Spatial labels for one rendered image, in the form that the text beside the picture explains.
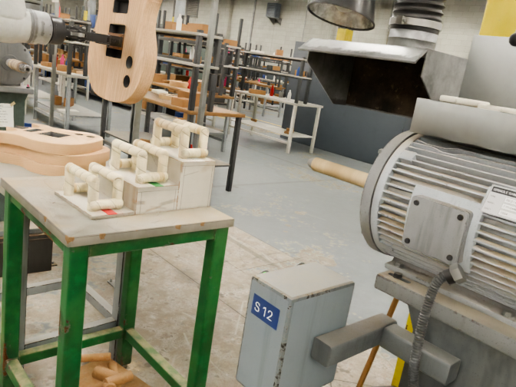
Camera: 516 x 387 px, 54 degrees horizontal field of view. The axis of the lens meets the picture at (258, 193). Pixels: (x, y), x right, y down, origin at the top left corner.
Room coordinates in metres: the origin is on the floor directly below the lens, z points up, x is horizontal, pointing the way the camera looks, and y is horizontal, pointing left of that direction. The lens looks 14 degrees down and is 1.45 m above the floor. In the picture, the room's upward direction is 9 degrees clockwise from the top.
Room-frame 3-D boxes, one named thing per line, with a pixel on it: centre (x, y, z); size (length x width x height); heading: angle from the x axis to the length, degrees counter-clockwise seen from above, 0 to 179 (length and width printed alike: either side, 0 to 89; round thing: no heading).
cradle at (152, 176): (1.61, 0.35, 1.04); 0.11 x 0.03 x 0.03; 137
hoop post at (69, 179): (1.59, 0.62, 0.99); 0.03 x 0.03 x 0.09
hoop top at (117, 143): (1.64, 0.45, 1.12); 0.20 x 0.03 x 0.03; 46
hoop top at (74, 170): (1.53, 0.56, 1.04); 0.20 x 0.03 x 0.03; 46
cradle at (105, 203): (1.49, 0.46, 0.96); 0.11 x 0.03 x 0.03; 137
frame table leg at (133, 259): (2.05, 0.50, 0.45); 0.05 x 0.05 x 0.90; 44
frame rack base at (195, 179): (1.79, 0.31, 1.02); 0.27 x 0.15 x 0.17; 47
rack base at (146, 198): (1.67, 0.42, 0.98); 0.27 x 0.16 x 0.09; 47
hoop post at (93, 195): (1.47, 0.50, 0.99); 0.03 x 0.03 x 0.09
